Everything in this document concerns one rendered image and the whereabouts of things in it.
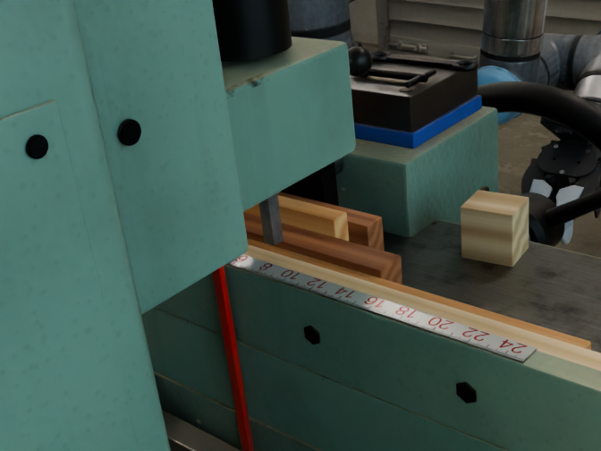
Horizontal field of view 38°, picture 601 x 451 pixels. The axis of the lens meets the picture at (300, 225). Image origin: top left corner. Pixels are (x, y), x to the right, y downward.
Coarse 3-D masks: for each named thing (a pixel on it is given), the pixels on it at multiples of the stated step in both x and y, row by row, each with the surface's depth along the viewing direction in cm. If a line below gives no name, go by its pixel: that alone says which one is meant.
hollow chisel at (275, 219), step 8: (264, 200) 54; (272, 200) 54; (264, 208) 54; (272, 208) 54; (264, 216) 55; (272, 216) 54; (264, 224) 55; (272, 224) 55; (280, 224) 55; (264, 232) 55; (272, 232) 55; (280, 232) 55; (264, 240) 56; (272, 240) 55; (280, 240) 56
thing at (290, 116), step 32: (224, 64) 50; (256, 64) 49; (288, 64) 48; (320, 64) 50; (256, 96) 47; (288, 96) 49; (320, 96) 51; (256, 128) 47; (288, 128) 49; (320, 128) 51; (352, 128) 54; (256, 160) 48; (288, 160) 50; (320, 160) 52; (256, 192) 48
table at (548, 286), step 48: (384, 240) 65; (432, 240) 64; (432, 288) 58; (480, 288) 58; (528, 288) 57; (576, 288) 56; (192, 336) 58; (576, 336) 52; (192, 384) 60; (288, 384) 53; (336, 384) 50; (288, 432) 55; (336, 432) 52; (384, 432) 49; (432, 432) 46
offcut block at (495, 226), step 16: (480, 192) 62; (496, 192) 61; (464, 208) 60; (480, 208) 59; (496, 208) 59; (512, 208) 59; (528, 208) 60; (464, 224) 60; (480, 224) 60; (496, 224) 59; (512, 224) 58; (528, 224) 61; (464, 240) 61; (480, 240) 60; (496, 240) 59; (512, 240) 59; (528, 240) 61; (464, 256) 61; (480, 256) 61; (496, 256) 60; (512, 256) 59
